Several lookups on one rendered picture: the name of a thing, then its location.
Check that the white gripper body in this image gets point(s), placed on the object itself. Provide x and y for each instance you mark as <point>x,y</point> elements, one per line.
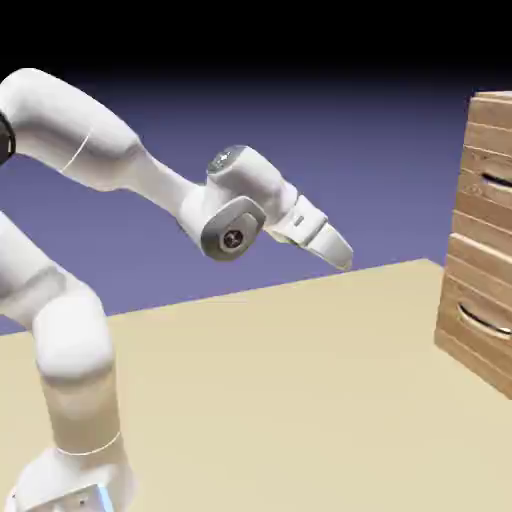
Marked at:
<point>331,243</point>

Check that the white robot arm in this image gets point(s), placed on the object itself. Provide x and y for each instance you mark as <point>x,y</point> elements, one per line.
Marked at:
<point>100,156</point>

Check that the light wooden cabinet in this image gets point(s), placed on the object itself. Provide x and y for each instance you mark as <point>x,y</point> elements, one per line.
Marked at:
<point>480,256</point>

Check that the wooden drawer front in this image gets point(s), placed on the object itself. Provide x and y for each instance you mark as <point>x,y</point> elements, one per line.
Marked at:
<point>486,182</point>
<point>472,304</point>

